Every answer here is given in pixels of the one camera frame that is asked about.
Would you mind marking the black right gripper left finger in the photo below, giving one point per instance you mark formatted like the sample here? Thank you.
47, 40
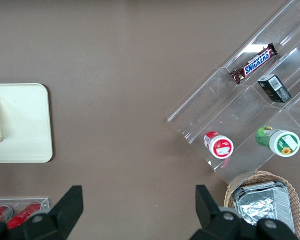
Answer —
60, 220

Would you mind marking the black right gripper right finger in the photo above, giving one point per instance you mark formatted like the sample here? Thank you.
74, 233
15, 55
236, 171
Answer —
214, 225

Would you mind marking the light tan wicker basket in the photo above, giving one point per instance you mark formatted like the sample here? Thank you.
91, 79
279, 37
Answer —
254, 176

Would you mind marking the cream rectangular plastic tray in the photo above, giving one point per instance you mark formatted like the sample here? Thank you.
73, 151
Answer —
25, 125

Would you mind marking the clear acrylic bottle rack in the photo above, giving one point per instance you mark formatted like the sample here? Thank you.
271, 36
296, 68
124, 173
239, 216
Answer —
46, 202

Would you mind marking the red cola bottle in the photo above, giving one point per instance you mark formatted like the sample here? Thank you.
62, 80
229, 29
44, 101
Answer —
25, 215
1, 213

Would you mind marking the silver foil container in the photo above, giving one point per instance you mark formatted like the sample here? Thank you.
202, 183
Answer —
262, 202

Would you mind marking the red lidded snack cup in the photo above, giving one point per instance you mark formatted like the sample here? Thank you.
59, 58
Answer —
220, 147

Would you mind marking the green lidded snack cup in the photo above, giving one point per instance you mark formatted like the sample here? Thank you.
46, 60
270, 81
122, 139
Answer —
282, 142

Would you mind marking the clear acrylic stepped shelf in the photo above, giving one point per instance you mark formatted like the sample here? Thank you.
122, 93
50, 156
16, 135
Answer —
239, 110

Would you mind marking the small black carton box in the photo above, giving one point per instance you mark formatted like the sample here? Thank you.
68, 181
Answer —
274, 88

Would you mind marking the Snickers chocolate bar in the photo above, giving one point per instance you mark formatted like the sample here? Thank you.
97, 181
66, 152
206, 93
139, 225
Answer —
254, 62

